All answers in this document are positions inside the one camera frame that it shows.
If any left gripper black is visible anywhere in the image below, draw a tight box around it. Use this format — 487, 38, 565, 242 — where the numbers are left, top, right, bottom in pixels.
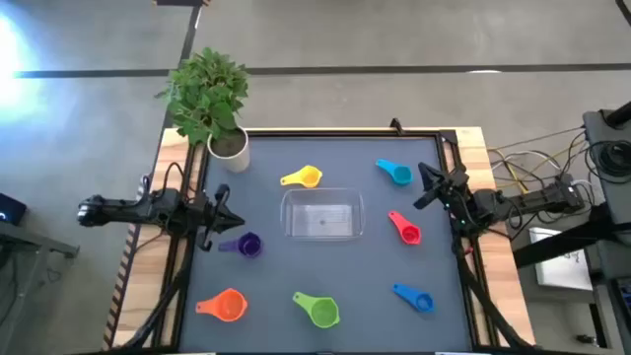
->
193, 193, 246, 239

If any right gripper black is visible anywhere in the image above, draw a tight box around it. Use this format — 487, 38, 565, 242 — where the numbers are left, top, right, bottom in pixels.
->
413, 162, 472, 211

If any teal measuring cup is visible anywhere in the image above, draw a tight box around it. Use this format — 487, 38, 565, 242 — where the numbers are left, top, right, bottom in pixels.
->
375, 158, 414, 187

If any purple measuring cup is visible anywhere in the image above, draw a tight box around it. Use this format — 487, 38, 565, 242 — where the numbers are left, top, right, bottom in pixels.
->
217, 231, 264, 259

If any red measuring cup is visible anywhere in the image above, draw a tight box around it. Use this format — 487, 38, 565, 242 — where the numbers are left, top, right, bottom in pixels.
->
387, 210, 423, 247

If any orange measuring cup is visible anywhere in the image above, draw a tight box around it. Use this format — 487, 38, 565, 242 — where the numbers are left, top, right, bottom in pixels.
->
194, 287, 248, 323

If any yellow measuring cup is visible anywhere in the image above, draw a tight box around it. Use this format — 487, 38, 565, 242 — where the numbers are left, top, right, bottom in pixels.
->
279, 165, 324, 189

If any blue measuring cup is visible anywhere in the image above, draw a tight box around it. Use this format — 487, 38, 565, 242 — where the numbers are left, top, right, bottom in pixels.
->
391, 282, 436, 314

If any green measuring cup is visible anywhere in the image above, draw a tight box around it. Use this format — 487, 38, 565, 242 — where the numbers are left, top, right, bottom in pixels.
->
292, 290, 341, 329

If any clear plastic basket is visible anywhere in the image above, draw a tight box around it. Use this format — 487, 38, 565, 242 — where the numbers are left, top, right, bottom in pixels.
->
279, 186, 366, 243

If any white plant pot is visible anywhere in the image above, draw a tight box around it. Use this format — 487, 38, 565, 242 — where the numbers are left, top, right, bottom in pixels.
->
206, 125, 251, 174

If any grey table mat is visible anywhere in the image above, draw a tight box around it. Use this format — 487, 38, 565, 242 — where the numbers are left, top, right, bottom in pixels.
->
177, 135, 474, 354

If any green leafy plant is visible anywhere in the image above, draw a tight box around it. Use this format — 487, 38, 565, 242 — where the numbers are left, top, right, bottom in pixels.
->
155, 46, 250, 147

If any black support beam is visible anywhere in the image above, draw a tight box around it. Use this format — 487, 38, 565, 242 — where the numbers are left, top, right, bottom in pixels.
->
512, 204, 612, 270

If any white paper sheet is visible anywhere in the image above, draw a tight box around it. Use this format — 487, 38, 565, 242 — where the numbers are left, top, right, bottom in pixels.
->
528, 226, 594, 292

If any grey equipment cart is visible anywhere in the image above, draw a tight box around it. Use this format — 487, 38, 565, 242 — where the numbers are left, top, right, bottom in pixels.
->
581, 101, 631, 355

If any grey side table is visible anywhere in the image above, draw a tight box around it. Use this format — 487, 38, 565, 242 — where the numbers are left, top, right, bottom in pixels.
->
0, 221, 81, 355

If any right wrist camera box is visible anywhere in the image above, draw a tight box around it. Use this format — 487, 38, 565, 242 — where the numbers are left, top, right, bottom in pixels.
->
446, 165, 469, 187

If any yellow cable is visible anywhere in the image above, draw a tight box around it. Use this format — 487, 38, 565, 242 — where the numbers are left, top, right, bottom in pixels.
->
492, 138, 588, 194

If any black aluminium rig frame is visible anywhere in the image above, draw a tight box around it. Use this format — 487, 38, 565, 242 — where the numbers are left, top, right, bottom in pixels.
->
103, 126, 536, 355

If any white cable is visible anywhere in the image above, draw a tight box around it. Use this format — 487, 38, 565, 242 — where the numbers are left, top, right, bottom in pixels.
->
490, 149, 558, 173

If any black coiled cable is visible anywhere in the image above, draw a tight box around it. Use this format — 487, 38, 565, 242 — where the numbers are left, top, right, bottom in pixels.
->
588, 140, 631, 184

